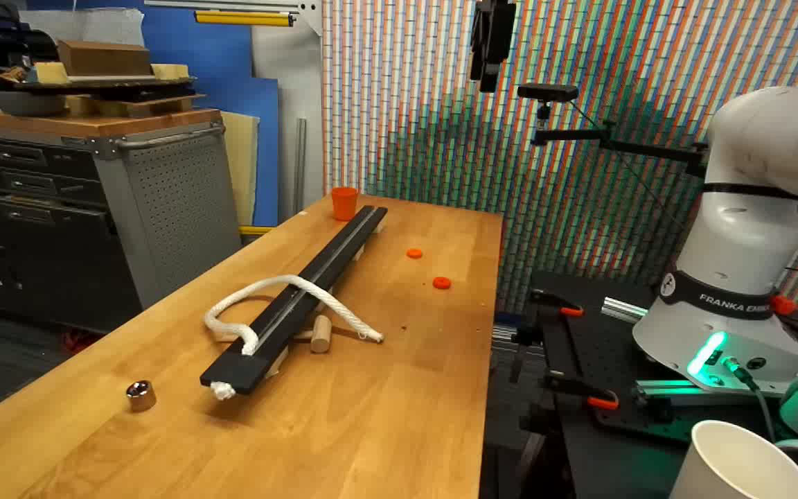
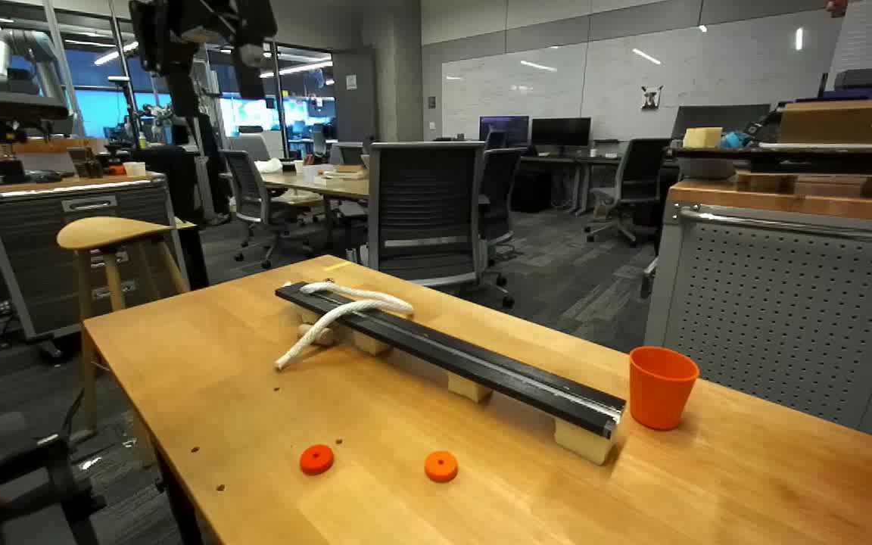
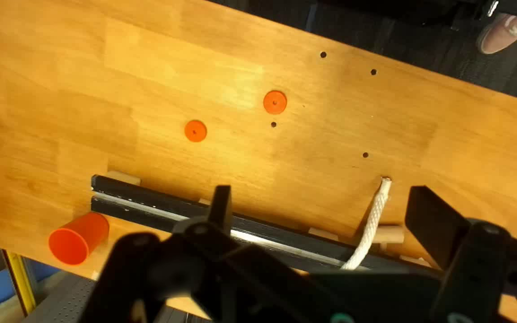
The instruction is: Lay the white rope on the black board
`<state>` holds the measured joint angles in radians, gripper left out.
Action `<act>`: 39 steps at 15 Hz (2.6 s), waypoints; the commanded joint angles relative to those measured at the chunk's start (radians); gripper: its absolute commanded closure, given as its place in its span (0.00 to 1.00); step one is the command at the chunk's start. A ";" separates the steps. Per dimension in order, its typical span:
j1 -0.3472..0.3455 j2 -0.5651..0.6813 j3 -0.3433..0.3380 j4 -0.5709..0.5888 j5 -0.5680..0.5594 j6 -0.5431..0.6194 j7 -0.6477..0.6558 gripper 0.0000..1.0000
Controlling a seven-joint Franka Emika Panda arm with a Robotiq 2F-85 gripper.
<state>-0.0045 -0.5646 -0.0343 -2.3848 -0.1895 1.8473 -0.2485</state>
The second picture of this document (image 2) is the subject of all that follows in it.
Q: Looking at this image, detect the long black board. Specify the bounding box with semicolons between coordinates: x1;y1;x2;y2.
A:
274;280;631;441

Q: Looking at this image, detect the grey mesh office chair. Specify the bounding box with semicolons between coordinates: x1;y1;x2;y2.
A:
365;141;520;312

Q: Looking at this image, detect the small pale wooden block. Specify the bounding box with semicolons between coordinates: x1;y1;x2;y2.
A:
348;327;395;362
445;371;497;405

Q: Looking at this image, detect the wooden office table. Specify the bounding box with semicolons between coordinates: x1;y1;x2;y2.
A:
259;165;372;205

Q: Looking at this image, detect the computer monitor blue screen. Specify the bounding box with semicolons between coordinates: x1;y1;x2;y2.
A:
475;111;532;151

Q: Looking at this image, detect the black computer monitor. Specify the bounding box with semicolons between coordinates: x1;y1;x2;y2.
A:
529;114;594;154

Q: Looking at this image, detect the orange round disc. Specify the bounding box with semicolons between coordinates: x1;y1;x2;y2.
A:
421;449;464;485
296;441;339;479

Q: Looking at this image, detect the black office chair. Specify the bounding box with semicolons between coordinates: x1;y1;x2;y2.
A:
584;136;676;249

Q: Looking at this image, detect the orange plastic cup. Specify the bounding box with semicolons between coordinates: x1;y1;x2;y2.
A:
627;344;703;432

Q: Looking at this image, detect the pale foam block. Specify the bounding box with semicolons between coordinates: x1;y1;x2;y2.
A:
680;125;727;154

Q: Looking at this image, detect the wide dark grey monitor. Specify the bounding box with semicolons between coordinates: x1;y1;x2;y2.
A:
667;100;776;145

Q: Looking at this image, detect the wooden stool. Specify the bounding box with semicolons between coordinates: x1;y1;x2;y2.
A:
55;213;201;427

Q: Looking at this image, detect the grey perforated metal cabinet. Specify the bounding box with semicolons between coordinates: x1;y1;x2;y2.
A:
642;197;872;441

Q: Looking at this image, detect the wooden tray on cabinet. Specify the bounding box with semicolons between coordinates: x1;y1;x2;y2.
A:
667;166;872;228

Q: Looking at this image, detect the grey drawer cabinet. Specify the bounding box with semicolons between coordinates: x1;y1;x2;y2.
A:
0;171;179;344

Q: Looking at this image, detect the wooden box on cabinet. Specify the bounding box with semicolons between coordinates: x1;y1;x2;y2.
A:
776;96;872;145

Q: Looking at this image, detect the black wheeled stand base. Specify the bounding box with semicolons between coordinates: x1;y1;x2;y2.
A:
0;388;110;545

